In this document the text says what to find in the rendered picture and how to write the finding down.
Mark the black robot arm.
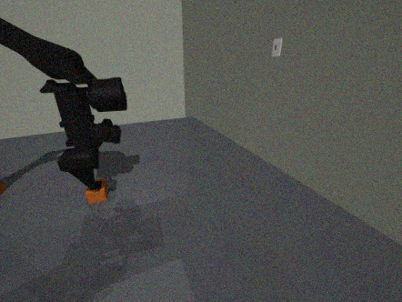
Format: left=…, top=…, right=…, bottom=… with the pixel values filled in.
left=0, top=18, right=126, bottom=146

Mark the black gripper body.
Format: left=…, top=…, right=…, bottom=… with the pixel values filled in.
left=57, top=112, right=99, bottom=171

